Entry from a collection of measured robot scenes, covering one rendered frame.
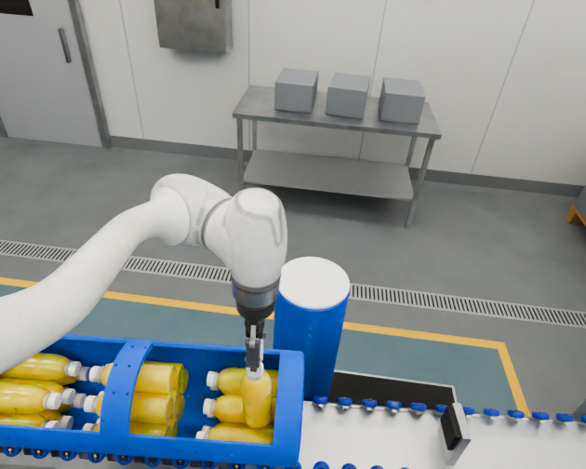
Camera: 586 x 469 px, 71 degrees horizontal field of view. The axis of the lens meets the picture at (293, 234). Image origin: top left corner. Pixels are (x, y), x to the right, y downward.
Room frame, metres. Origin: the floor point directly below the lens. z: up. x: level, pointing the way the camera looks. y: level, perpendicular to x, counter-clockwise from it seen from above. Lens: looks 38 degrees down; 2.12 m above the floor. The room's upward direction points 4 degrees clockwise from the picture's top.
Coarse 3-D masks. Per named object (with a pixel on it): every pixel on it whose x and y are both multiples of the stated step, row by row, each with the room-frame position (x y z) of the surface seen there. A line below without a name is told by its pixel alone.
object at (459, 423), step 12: (456, 408) 0.62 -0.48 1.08; (444, 420) 0.61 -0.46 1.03; (456, 420) 0.59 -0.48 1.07; (444, 432) 0.59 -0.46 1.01; (456, 432) 0.56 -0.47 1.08; (468, 432) 0.56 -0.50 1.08; (444, 444) 0.59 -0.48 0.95; (456, 444) 0.55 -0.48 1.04; (468, 444) 0.54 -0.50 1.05; (444, 456) 0.56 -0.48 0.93; (456, 456) 0.54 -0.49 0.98
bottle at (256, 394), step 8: (264, 376) 0.54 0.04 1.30; (248, 384) 0.52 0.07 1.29; (256, 384) 0.52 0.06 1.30; (264, 384) 0.52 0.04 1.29; (248, 392) 0.51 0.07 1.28; (256, 392) 0.51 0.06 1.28; (264, 392) 0.51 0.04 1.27; (248, 400) 0.51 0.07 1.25; (256, 400) 0.50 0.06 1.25; (264, 400) 0.51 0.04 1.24; (248, 408) 0.51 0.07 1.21; (256, 408) 0.50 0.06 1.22; (264, 408) 0.51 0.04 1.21; (272, 408) 0.54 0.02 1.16; (248, 416) 0.51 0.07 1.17; (256, 416) 0.50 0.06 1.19; (264, 416) 0.51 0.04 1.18; (248, 424) 0.51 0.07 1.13; (256, 424) 0.50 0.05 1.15; (264, 424) 0.51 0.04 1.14
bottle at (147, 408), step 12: (96, 396) 0.55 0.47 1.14; (144, 396) 0.55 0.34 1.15; (156, 396) 0.55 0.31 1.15; (168, 396) 0.56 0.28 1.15; (96, 408) 0.52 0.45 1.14; (132, 408) 0.52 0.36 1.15; (144, 408) 0.52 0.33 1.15; (156, 408) 0.52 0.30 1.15; (168, 408) 0.55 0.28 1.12; (132, 420) 0.50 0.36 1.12; (144, 420) 0.50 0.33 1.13; (156, 420) 0.50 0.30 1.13; (168, 420) 0.52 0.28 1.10
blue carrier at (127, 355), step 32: (64, 352) 0.72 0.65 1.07; (96, 352) 0.72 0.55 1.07; (128, 352) 0.62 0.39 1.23; (160, 352) 0.72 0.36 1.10; (192, 352) 0.72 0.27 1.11; (224, 352) 0.72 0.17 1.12; (288, 352) 0.68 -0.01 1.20; (96, 384) 0.67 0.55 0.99; (128, 384) 0.54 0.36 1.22; (192, 384) 0.69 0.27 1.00; (288, 384) 0.56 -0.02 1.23; (96, 416) 0.59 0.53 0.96; (128, 416) 0.48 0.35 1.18; (192, 416) 0.61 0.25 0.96; (288, 416) 0.50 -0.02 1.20; (32, 448) 0.45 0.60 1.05; (64, 448) 0.45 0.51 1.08; (96, 448) 0.45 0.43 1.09; (128, 448) 0.45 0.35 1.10; (160, 448) 0.45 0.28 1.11; (192, 448) 0.45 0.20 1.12; (224, 448) 0.45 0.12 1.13; (256, 448) 0.45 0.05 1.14; (288, 448) 0.46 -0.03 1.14
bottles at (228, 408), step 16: (48, 384) 0.59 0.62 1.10; (64, 384) 0.64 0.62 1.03; (64, 400) 0.57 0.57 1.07; (80, 400) 0.60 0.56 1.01; (176, 400) 0.59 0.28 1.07; (208, 400) 0.59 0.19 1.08; (224, 400) 0.59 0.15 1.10; (240, 400) 0.59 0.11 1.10; (272, 400) 0.60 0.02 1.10; (0, 416) 0.50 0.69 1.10; (16, 416) 0.50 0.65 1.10; (32, 416) 0.51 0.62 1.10; (48, 416) 0.54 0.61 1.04; (64, 416) 0.55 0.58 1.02; (176, 416) 0.58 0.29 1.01; (208, 416) 0.59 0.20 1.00; (224, 416) 0.55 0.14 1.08; (240, 416) 0.55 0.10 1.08; (272, 416) 0.56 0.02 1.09; (144, 432) 0.49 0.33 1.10; (160, 432) 0.49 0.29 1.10; (176, 432) 0.55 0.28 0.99; (208, 432) 0.54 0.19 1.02; (224, 432) 0.50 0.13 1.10; (240, 432) 0.50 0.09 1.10; (256, 432) 0.51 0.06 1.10; (272, 432) 0.51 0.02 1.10
